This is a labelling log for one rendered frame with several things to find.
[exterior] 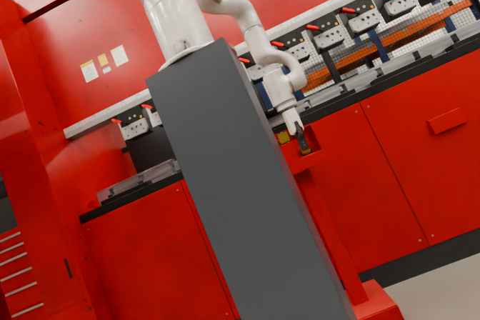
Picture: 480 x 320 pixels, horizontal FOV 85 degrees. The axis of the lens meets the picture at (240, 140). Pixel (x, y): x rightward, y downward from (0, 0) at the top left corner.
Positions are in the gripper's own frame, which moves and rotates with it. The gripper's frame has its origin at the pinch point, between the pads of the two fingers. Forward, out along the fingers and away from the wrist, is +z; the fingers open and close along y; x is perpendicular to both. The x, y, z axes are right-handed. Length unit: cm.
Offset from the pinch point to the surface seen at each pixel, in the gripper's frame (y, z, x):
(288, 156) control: 5.9, 1.3, -7.7
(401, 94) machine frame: -22, -1, 55
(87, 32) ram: -47, -110, -84
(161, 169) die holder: -39, -15, -73
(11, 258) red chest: -55, -3, -196
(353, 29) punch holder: -37, -42, 54
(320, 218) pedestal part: 3.3, 28.5, -6.2
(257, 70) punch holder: -38, -44, -1
